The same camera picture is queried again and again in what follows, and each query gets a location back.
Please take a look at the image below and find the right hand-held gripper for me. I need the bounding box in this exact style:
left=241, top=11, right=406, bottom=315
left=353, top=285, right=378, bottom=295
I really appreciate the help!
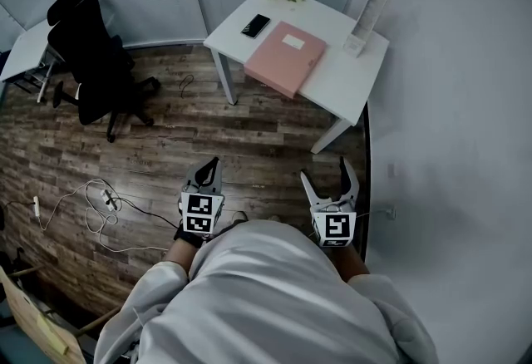
left=300, top=156, right=361, bottom=248

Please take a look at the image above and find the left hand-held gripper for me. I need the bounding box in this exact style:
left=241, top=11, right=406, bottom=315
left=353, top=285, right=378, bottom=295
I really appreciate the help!
left=179, top=157, right=225, bottom=237

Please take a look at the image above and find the pink file box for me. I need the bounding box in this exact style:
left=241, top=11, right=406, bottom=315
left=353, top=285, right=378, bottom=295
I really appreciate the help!
left=244, top=20, right=328, bottom=99

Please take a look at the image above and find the white mesh file holder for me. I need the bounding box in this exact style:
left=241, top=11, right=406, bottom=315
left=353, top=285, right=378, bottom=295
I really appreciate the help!
left=342, top=0, right=392, bottom=59

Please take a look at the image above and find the person's right forearm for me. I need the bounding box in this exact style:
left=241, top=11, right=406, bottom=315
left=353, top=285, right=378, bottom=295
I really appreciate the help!
left=332, top=244, right=371, bottom=283

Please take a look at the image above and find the person's left forearm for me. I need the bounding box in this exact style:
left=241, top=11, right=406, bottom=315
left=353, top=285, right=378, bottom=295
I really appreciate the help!
left=164, top=239, right=197, bottom=273

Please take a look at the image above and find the person's left hand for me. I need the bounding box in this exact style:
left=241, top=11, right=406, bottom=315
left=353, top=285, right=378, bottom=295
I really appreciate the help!
left=173, top=224, right=209, bottom=248

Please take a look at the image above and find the white power strip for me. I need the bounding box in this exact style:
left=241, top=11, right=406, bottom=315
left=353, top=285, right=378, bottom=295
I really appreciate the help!
left=99, top=189, right=117, bottom=212

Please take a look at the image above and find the white table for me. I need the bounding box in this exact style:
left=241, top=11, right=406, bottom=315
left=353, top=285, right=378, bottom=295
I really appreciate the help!
left=202, top=0, right=391, bottom=155

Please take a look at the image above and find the person's white sweatshirt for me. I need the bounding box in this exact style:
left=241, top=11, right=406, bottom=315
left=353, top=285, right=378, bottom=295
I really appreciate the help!
left=94, top=219, right=438, bottom=364

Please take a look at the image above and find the black smartphone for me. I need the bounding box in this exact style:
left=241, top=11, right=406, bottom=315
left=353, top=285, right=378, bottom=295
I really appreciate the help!
left=240, top=13, right=272, bottom=39

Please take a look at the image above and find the black office chair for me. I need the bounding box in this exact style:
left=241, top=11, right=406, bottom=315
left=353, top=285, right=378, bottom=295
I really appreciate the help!
left=46, top=0, right=161, bottom=144

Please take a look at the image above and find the wooden stick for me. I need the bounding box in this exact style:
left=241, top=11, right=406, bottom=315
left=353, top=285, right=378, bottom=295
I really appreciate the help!
left=73, top=306, right=122, bottom=339

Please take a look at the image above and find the light wooden board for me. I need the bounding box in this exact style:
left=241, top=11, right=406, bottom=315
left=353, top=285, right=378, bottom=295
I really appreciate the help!
left=0, top=265, right=85, bottom=364

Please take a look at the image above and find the black power strip cable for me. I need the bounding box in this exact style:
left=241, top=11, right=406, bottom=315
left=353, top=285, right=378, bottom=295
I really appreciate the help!
left=111, top=196, right=182, bottom=231

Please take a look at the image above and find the small black cable loop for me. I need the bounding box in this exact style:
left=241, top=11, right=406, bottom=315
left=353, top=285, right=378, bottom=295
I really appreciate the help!
left=179, top=74, right=195, bottom=99

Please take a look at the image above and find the long white floor cable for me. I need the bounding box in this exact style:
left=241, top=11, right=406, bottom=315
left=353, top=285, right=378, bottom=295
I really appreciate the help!
left=37, top=178, right=171, bottom=254

